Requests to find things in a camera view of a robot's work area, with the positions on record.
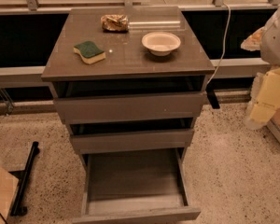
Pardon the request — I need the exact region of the grey middle drawer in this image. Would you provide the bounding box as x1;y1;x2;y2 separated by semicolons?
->
70;129;194;154

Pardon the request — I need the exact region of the green yellow sponge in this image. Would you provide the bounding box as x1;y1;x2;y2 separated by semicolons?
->
73;41;105;64

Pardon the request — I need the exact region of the white power cable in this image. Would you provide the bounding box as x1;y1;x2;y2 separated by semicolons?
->
205;2;232;86

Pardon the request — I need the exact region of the white paper bowl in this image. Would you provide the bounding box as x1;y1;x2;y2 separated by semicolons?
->
142;32;181;56

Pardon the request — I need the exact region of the grey drawer cabinet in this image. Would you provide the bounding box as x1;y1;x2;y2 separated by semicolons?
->
40;6;216;173

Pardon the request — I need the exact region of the grey top drawer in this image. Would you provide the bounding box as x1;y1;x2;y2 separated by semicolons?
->
54;92;204;124

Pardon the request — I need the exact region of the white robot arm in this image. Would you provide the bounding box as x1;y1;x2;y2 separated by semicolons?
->
241;6;280;130

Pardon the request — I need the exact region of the cardboard box left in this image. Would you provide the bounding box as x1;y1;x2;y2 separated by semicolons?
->
0;166;19;224

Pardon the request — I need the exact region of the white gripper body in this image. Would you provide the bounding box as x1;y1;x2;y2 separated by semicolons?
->
244;67;280;130

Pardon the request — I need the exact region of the black metal bar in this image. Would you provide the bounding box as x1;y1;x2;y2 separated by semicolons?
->
10;141;40;217

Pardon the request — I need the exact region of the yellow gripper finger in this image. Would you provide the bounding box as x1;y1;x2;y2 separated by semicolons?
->
241;27;264;51

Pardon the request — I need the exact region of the grey open bottom drawer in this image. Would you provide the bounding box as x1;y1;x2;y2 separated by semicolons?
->
73;148;201;224

